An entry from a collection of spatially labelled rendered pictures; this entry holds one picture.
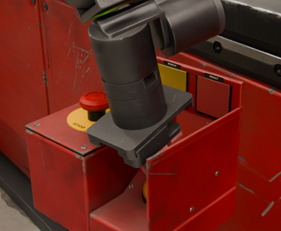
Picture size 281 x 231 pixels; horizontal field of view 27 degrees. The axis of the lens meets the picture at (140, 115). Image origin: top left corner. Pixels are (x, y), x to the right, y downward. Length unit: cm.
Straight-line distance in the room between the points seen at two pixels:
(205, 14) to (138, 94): 10
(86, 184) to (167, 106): 13
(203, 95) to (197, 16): 15
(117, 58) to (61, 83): 84
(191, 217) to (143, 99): 16
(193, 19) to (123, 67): 8
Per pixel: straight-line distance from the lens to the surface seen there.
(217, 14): 56
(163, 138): 58
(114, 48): 52
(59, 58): 133
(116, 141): 56
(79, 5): 57
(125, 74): 53
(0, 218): 191
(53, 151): 66
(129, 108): 55
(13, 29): 154
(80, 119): 69
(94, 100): 67
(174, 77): 70
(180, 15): 54
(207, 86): 67
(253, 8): 81
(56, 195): 70
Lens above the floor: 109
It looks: 26 degrees down
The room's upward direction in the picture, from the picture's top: 1 degrees counter-clockwise
